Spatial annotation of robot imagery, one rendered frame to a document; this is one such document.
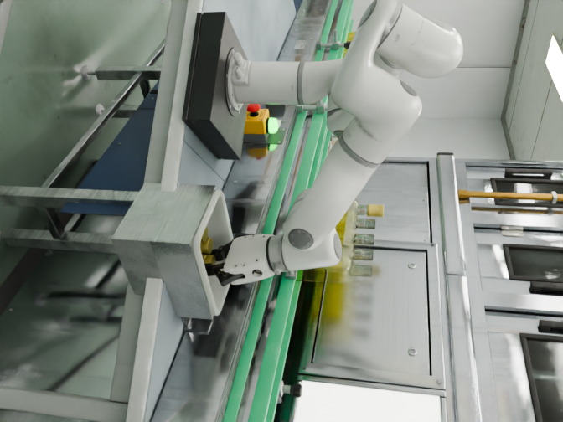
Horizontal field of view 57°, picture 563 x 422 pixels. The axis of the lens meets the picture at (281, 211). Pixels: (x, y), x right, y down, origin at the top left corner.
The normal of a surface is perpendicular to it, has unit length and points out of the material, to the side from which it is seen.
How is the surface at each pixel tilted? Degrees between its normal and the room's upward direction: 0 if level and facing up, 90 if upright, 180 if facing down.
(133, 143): 90
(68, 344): 90
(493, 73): 90
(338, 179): 79
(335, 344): 90
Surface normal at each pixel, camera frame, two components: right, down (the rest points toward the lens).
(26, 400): -0.18, -0.23
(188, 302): -0.18, 0.66
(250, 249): -0.37, -0.72
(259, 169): -0.10, -0.76
